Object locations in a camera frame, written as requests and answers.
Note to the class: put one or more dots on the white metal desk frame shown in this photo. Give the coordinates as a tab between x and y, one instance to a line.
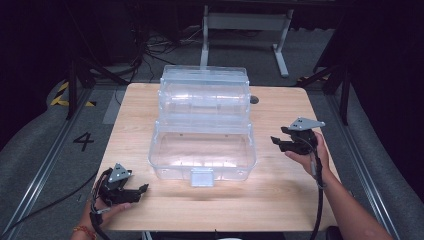
245	21

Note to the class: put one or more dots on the clear plastic storage box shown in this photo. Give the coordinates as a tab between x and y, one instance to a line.
202	150

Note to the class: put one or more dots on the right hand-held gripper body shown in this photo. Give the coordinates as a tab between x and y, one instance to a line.
301	141

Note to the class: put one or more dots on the dark round table grommet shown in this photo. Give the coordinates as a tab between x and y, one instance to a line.
254	99

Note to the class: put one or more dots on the person's left hand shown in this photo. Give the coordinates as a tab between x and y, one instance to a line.
110	211

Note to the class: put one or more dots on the person's right hand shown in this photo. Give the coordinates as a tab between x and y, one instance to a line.
321	153

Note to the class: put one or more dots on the yellow black floor tape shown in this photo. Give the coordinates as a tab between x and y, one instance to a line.
63	96

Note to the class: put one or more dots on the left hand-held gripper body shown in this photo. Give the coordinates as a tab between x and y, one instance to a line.
116	193

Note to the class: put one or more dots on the black tripod stand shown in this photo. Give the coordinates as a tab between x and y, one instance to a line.
335	83
81	80

